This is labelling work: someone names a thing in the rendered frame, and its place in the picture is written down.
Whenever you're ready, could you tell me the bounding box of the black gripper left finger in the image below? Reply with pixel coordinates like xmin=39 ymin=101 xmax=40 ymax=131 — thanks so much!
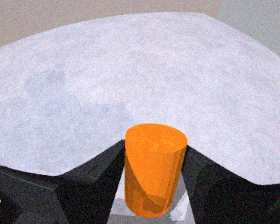
xmin=0 ymin=139 xmax=125 ymax=224

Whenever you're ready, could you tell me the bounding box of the orange knob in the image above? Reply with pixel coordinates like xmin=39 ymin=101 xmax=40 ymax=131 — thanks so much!
xmin=124 ymin=123 xmax=187 ymax=218

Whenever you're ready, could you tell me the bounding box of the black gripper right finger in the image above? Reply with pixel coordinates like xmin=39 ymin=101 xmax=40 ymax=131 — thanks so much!
xmin=181 ymin=144 xmax=280 ymax=224

